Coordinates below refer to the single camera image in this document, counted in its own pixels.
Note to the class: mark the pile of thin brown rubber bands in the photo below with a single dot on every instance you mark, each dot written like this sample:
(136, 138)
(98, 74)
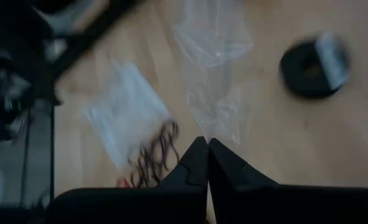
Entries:
(153, 155)

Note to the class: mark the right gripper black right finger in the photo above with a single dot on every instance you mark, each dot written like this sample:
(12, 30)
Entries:
(230, 171)

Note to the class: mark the short red rubber band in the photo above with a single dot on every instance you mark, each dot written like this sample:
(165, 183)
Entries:
(122, 183)

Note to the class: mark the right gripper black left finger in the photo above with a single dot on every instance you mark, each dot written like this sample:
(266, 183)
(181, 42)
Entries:
(193, 168)

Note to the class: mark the clear zipper bag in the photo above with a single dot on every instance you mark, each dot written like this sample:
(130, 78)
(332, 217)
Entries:
(209, 46)

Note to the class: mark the stack of clear zipper bags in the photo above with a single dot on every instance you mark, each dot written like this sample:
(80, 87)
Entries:
(125, 109)

